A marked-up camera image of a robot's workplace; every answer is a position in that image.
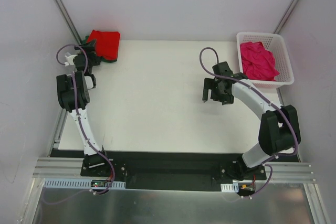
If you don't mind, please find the red t shirt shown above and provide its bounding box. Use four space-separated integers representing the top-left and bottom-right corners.
88 30 121 60

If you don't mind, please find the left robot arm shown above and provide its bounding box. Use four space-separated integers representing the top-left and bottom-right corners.
56 39 111 176

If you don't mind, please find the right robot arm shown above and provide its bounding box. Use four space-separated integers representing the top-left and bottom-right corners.
202 61 301 180

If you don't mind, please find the folded green t shirt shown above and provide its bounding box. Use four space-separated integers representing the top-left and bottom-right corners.
81 35 117 63

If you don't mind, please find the pink t shirt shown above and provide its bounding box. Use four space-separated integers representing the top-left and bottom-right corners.
240 41 279 81

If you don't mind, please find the white plastic basket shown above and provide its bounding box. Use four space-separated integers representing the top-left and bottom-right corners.
236 32 295 89

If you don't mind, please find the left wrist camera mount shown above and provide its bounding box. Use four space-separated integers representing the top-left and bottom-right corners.
64 52 77 67

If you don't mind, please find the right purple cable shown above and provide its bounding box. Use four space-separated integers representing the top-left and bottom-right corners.
198 47 300 200

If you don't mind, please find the right white cable duct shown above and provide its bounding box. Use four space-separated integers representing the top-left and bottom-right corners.
220 183 239 193

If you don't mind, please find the white cable duct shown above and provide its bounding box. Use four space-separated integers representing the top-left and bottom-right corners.
220 183 239 193
44 178 126 190

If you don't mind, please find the aluminium frame rail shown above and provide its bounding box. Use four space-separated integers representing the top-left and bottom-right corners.
33 157 82 178

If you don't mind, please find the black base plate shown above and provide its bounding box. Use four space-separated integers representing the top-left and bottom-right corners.
49 149 301 190

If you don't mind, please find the left white cable duct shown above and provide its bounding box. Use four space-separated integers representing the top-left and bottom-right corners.
44 178 126 190

